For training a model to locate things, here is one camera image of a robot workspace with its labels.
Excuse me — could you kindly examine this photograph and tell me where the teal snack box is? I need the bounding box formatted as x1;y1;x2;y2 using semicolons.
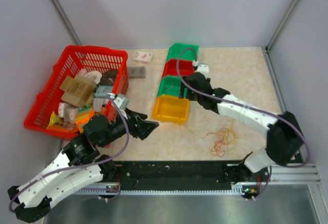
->
95;86;113;98

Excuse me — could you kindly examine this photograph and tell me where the white red snack packet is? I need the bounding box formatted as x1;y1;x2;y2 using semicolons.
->
132;50;153;64

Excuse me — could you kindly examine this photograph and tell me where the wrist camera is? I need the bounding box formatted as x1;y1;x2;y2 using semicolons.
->
107;93;130;114
192;61;210;78

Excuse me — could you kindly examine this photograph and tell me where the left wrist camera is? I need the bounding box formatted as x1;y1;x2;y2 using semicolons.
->
107;93;130;114

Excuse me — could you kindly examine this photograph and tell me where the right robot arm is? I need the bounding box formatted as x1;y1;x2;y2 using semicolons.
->
180;72;304;181

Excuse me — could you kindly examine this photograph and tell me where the brown cardboard box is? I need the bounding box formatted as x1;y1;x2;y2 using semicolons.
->
59;75;96;107

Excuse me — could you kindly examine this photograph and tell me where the orange juice carton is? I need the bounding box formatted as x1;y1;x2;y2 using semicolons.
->
75;108;96;133

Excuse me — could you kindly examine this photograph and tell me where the red plastic bin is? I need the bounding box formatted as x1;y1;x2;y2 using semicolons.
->
161;58;195;78

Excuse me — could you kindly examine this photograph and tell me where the grey snack packet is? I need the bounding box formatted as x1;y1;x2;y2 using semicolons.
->
127;67;146;79

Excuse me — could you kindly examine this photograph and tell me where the far green plastic bin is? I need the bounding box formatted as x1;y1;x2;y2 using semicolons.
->
166;43;199;61

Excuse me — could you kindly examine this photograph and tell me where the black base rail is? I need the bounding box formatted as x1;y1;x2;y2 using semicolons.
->
84;159;259;191

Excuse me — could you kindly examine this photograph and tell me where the yellow snack bag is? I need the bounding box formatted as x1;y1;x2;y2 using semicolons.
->
47;111;62;129

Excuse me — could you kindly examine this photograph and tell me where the near green plastic bin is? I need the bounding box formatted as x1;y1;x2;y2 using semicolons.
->
157;75;182;97

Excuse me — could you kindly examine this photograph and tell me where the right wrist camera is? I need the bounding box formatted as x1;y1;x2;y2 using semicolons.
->
192;61;210;78

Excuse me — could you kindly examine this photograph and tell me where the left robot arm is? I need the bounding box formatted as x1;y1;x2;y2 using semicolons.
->
7;109;159;223

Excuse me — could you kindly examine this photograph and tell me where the yellow plastic bin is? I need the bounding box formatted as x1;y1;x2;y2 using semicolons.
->
152;95;190;125

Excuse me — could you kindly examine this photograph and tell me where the yellow orange wire bundle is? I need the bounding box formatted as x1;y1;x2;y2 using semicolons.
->
206;126;238;158

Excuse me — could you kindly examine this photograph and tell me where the chocolate donut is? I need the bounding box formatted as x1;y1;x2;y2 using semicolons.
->
100;69;118;86

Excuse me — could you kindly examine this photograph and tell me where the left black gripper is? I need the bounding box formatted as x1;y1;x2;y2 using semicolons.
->
99;108;159;148

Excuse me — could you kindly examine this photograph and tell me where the green plastic bin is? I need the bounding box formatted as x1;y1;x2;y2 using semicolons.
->
166;43;199;61
157;75;182;97

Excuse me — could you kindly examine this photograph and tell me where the red plastic basket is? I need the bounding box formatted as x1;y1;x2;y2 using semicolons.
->
24;45;129;140

